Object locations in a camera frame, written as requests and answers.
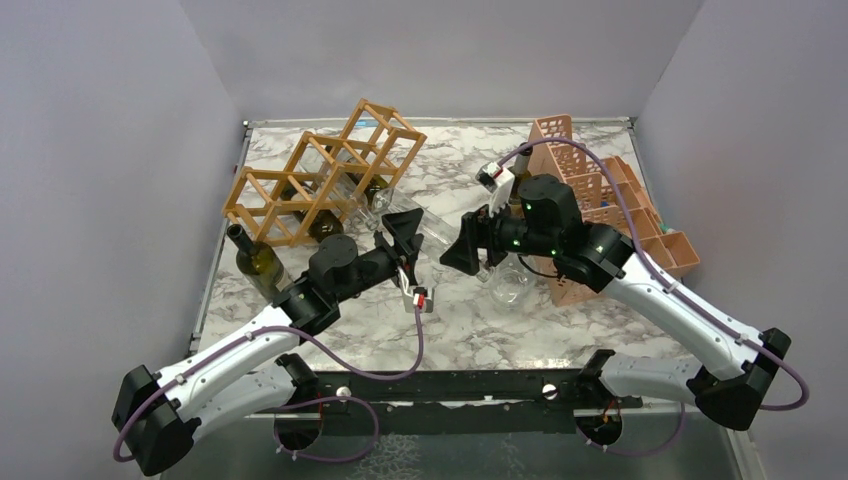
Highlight clear glass jug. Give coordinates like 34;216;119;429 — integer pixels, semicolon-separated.
488;253;536;310

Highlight wooden wine rack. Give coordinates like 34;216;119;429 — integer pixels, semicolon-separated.
222;98;427;247

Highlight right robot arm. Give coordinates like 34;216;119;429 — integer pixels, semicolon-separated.
433;174;791;431

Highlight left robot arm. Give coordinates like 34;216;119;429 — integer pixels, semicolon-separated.
111;208;432;476

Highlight green wine bottle silver neck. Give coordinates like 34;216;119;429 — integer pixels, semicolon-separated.
509;142;533;216

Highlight pink plastic organizer rack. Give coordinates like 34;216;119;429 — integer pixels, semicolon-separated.
529;143;700;279

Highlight dark wine bottle at left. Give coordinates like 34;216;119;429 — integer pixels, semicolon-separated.
226;224;293;304

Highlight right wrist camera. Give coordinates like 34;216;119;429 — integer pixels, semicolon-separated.
401;285;435;314

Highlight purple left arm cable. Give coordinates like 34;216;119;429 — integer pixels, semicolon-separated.
496;137;811;413

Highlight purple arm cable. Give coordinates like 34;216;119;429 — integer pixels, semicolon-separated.
111;304;427;464
496;137;811;413

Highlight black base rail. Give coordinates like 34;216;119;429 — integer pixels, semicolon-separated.
178;354;645;439

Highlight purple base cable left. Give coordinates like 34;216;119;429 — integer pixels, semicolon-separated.
272;395;382;464

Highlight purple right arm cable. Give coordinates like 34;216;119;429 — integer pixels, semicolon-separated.
111;304;427;464

